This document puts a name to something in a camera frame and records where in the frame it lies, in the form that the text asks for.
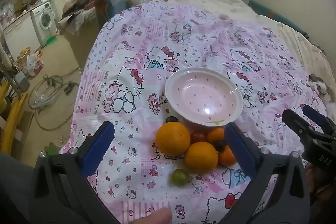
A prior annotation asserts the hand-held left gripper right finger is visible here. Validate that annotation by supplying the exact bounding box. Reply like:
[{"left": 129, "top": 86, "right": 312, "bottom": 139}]
[{"left": 218, "top": 122, "right": 311, "bottom": 224}]

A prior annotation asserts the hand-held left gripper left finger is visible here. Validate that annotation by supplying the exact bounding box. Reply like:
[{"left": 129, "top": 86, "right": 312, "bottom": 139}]
[{"left": 34, "top": 121, "right": 118, "bottom": 224}]

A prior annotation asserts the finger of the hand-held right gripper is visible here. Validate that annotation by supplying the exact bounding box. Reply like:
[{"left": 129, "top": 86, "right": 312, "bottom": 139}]
[
  {"left": 282, "top": 109, "right": 319, "bottom": 146},
  {"left": 302, "top": 105, "right": 336, "bottom": 135}
]

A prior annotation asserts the small tangerine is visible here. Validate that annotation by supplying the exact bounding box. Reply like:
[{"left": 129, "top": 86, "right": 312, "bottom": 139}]
[
  {"left": 218, "top": 147, "right": 237, "bottom": 166},
  {"left": 207, "top": 127, "right": 226, "bottom": 144}
]

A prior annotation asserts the large orange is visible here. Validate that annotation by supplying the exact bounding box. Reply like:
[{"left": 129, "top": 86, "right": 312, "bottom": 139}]
[
  {"left": 184, "top": 141, "right": 219, "bottom": 172},
  {"left": 155, "top": 122, "right": 191, "bottom": 157}
]

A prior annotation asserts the red cherry tomato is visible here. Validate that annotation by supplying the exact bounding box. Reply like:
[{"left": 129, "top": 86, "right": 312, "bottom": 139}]
[{"left": 190, "top": 130, "right": 207, "bottom": 144}]

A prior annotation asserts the pink dotted bowl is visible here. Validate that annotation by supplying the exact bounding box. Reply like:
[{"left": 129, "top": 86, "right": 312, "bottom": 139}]
[{"left": 165, "top": 68, "right": 244, "bottom": 127}]

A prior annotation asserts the person's right hand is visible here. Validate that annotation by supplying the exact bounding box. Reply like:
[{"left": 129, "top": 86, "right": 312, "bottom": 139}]
[{"left": 306, "top": 164, "right": 336, "bottom": 203}]

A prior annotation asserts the person's left hand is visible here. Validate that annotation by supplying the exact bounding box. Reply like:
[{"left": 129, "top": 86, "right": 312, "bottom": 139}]
[{"left": 134, "top": 207, "right": 173, "bottom": 224}]

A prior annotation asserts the grey white cat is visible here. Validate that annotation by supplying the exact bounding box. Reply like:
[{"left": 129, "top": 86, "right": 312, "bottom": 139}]
[{"left": 308, "top": 74, "right": 336, "bottom": 105}]

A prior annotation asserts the small green fruit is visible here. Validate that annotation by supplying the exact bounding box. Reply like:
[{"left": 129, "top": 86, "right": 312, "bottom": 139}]
[{"left": 171, "top": 169, "right": 190, "bottom": 186}]

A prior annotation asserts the pink cartoon printed blanket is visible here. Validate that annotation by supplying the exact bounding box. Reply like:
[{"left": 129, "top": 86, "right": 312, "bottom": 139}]
[{"left": 59, "top": 1, "right": 331, "bottom": 224}]

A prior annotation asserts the yellow wooden chair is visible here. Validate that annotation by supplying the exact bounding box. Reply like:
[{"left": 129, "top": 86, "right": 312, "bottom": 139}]
[{"left": 0, "top": 81, "right": 29, "bottom": 151}]

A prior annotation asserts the white plastic bag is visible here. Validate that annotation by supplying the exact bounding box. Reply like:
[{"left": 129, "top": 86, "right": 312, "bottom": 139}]
[{"left": 26, "top": 52, "right": 45, "bottom": 77}]

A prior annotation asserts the teal mat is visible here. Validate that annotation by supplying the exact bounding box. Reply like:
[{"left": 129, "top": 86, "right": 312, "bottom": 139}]
[{"left": 248, "top": 0, "right": 310, "bottom": 39}]

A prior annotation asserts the cream duvet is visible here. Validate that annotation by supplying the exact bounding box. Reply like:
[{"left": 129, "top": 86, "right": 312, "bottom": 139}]
[{"left": 127, "top": 0, "right": 334, "bottom": 98}]

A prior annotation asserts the white washing machine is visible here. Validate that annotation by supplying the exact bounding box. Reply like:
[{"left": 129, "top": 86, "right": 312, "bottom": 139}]
[{"left": 30, "top": 1, "right": 58, "bottom": 47}]

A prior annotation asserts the coiled hose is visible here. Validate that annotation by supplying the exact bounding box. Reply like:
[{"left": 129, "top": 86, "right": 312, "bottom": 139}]
[{"left": 28, "top": 74, "right": 80, "bottom": 131}]

